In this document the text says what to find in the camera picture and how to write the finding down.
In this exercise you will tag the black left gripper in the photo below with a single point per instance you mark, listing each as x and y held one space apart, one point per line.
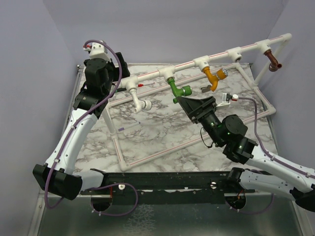
125 72

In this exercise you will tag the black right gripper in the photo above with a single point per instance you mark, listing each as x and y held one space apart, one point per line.
198 108

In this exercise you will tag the green plastic faucet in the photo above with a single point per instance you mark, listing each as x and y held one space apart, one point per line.
178 92

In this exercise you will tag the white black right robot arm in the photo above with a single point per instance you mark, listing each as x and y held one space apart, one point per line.
284 177

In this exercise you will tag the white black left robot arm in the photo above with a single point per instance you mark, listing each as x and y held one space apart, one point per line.
57 174

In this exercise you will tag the green black highlighter marker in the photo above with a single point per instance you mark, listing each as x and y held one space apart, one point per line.
121 89

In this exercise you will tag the small grey metal piece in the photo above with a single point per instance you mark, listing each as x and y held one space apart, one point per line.
206 89

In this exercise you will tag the red capped white pen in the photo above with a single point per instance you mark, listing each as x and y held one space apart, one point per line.
145 84

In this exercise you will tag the yellow plastic faucet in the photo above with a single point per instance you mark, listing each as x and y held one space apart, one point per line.
214 79

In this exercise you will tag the white plastic faucet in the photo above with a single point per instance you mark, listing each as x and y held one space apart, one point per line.
139 105

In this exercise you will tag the purple capped white pen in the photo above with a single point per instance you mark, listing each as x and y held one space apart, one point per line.
129 126

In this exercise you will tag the brown plastic faucet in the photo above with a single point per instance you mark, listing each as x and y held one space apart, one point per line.
274 64

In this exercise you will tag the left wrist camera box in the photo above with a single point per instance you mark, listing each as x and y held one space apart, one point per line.
97 50

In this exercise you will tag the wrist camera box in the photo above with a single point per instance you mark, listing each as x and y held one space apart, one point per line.
226 99
97 50

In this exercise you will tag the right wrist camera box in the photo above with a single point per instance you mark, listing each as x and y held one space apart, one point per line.
226 99

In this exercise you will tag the aluminium table edge frame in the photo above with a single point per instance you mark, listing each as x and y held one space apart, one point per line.
80 70

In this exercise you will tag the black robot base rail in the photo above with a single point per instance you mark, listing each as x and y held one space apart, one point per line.
168 188

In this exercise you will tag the white PVC pipe frame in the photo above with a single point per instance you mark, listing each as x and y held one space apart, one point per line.
228 59

